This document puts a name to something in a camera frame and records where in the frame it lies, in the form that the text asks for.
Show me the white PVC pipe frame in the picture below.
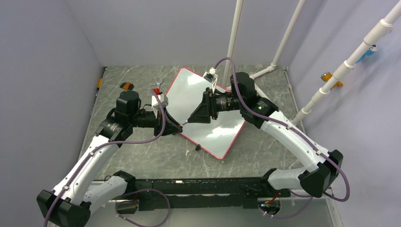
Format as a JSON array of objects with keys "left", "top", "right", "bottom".
[{"left": 221, "top": 0, "right": 306, "bottom": 91}]

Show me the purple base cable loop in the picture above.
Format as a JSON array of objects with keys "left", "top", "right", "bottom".
[{"left": 114, "top": 188, "right": 171, "bottom": 227}]

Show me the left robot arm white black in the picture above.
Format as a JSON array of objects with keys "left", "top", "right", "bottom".
[{"left": 36, "top": 88, "right": 182, "bottom": 227}]

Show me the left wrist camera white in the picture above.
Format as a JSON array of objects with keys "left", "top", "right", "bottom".
[{"left": 151, "top": 87, "right": 169, "bottom": 110}]

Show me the white PVC pipe right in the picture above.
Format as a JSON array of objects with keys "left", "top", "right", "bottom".
[{"left": 292, "top": 1, "right": 401, "bottom": 125}]

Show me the orange black small object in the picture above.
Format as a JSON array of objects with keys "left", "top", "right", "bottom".
[{"left": 120, "top": 82, "right": 134, "bottom": 90}]

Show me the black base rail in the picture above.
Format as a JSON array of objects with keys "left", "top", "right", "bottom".
[{"left": 112, "top": 177, "right": 292, "bottom": 211}]

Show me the silver open-end wrench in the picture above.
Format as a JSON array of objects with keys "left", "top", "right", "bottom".
[{"left": 155, "top": 78, "right": 164, "bottom": 90}]

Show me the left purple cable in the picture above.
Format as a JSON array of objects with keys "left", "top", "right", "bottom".
[{"left": 42, "top": 89, "right": 166, "bottom": 227}]

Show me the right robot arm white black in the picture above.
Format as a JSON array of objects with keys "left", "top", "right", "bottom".
[{"left": 187, "top": 72, "right": 343, "bottom": 198}]

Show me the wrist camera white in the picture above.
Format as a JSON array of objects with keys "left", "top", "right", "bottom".
[
  {"left": 202, "top": 67, "right": 218, "bottom": 93},
  {"left": 151, "top": 87, "right": 169, "bottom": 110}
]

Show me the red framed whiteboard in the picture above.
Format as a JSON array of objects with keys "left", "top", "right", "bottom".
[{"left": 166, "top": 67, "right": 245, "bottom": 159}]

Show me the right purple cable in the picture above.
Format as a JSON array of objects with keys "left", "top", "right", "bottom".
[{"left": 214, "top": 57, "right": 350, "bottom": 203}]

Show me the orange clamp on wall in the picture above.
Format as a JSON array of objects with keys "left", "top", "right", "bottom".
[{"left": 321, "top": 72, "right": 343, "bottom": 90}]

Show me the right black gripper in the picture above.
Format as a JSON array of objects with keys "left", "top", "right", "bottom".
[{"left": 188, "top": 88, "right": 244, "bottom": 124}]

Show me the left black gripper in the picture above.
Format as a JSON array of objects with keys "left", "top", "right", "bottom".
[{"left": 130, "top": 106, "right": 182, "bottom": 137}]

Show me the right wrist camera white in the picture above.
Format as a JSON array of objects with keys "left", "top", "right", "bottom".
[{"left": 202, "top": 67, "right": 218, "bottom": 93}]

